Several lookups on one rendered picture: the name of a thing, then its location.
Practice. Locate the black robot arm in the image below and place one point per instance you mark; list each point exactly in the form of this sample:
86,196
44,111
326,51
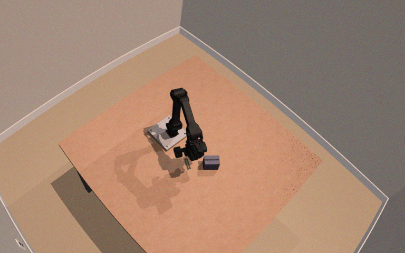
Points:
193,131

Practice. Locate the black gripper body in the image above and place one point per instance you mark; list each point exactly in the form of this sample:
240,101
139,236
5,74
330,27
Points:
178,151

